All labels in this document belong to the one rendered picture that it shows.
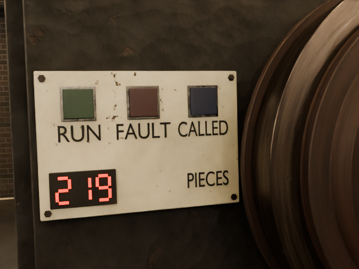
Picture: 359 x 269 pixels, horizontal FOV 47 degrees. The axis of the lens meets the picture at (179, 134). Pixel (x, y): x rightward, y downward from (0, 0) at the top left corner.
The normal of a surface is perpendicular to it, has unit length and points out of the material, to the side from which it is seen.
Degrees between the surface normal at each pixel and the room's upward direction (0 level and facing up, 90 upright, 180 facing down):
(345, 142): 79
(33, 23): 90
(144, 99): 90
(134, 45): 90
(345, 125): 74
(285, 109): 90
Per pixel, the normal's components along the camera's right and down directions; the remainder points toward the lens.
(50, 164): 0.28, 0.04
